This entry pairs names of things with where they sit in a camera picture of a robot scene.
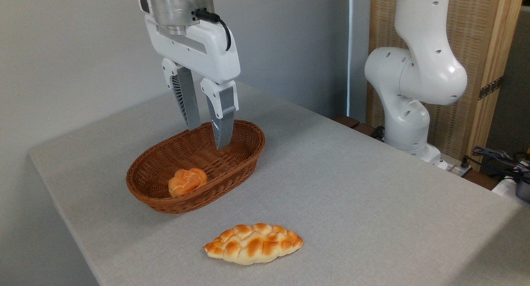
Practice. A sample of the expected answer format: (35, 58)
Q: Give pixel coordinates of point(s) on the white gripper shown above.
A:
(207, 50)

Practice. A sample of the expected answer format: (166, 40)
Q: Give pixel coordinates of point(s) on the long braided bread loaf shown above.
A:
(252, 244)

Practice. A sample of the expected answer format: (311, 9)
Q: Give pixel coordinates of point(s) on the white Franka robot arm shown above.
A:
(422, 62)

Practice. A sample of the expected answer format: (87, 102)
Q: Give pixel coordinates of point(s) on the brown wicker oval basket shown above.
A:
(232, 170)

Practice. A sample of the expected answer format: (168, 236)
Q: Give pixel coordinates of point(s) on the small orange knotted bread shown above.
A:
(186, 181)

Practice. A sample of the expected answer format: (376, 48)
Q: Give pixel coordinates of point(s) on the dark metal screen hinge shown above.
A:
(490, 87)

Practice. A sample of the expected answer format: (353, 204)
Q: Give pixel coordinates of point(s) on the grey box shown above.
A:
(523, 191)

